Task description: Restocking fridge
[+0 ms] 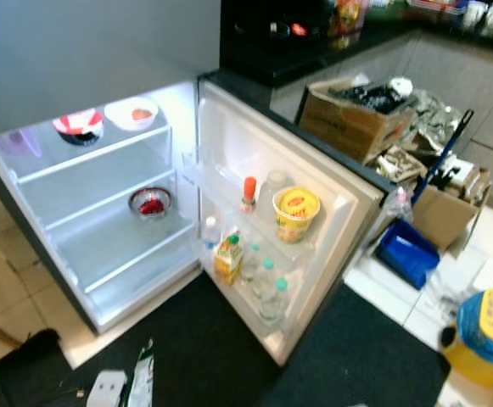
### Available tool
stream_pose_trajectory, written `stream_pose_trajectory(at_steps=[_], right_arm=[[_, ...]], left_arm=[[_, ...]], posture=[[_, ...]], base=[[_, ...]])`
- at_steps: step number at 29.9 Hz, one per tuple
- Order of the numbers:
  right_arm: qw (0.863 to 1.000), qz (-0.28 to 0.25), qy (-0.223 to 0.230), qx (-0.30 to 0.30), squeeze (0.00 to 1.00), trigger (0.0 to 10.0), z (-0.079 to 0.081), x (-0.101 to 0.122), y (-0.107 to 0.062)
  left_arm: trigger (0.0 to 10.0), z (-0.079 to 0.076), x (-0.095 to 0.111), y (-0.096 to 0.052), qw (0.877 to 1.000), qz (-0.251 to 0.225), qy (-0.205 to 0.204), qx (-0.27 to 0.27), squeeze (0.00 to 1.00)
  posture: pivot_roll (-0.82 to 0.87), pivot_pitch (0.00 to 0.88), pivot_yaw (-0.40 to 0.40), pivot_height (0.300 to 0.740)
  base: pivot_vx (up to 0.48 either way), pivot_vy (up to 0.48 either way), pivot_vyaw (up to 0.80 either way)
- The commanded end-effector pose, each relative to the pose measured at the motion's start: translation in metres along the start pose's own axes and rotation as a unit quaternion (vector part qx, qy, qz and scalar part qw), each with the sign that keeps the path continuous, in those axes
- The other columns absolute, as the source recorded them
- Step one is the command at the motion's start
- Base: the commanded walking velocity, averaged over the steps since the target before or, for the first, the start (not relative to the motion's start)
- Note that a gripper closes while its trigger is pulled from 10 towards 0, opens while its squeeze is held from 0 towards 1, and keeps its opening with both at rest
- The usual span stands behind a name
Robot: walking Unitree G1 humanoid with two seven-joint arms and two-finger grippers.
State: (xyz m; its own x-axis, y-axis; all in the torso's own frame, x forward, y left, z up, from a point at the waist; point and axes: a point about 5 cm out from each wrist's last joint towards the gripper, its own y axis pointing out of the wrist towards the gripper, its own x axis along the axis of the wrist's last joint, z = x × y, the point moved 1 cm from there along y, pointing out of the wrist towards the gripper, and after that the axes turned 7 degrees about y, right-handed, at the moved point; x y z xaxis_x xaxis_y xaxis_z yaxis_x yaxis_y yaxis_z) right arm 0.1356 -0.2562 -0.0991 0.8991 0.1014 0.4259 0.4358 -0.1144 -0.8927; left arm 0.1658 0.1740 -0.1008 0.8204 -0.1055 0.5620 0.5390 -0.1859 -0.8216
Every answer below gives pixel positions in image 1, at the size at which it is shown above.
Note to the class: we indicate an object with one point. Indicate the grey mini fridge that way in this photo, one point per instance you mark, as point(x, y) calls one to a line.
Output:
point(102, 254)

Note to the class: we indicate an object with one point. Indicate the yellow green juice carton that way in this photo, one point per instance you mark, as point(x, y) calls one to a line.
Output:
point(227, 259)

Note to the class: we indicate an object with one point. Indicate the blue plastic bin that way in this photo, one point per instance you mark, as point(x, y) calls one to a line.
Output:
point(407, 254)

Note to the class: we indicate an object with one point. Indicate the black floor mat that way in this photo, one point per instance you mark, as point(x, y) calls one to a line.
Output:
point(348, 365)

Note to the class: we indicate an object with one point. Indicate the clear plastic jar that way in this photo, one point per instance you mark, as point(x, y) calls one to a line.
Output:
point(270, 188)

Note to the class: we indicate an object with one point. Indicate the yellow red snack package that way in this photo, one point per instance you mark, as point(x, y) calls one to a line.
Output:
point(348, 13)

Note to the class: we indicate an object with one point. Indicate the silver snack packet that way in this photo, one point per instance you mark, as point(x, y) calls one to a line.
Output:
point(141, 381)

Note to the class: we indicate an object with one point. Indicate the glass bowl of red berries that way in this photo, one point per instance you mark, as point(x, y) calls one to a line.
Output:
point(151, 204)

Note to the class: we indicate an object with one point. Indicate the white fridge door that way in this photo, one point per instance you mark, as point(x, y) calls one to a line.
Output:
point(344, 220)

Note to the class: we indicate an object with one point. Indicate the small white round object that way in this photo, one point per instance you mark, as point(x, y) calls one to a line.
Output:
point(400, 86)

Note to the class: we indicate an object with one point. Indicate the large brown cardboard box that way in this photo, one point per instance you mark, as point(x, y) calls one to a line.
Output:
point(344, 129)

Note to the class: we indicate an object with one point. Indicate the translucent purple container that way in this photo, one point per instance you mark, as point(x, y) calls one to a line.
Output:
point(19, 142)

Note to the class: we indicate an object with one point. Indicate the black kitchen counter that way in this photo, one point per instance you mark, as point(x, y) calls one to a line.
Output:
point(259, 55)

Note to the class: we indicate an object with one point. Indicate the small white capped bottle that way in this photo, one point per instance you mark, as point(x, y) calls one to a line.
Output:
point(210, 233)

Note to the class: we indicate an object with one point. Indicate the red and white bowl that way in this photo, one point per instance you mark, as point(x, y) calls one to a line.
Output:
point(76, 125)

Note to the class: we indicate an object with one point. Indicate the yellow instant noodle cup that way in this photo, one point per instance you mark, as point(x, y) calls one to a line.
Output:
point(295, 212)

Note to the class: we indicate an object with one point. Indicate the orange capped sauce bottle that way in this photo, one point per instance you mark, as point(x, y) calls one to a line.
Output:
point(249, 193)

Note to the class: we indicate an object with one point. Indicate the crumpled silver plastic wrap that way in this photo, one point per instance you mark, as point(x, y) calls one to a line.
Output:
point(431, 119)

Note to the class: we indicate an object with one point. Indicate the red tomato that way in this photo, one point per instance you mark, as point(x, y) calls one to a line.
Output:
point(141, 113)

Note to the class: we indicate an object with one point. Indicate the plain open cardboard box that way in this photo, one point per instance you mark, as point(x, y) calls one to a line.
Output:
point(445, 216)

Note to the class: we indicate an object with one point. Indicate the teal capped water bottle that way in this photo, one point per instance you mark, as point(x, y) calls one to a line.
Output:
point(265, 280)
point(275, 303)
point(250, 261)

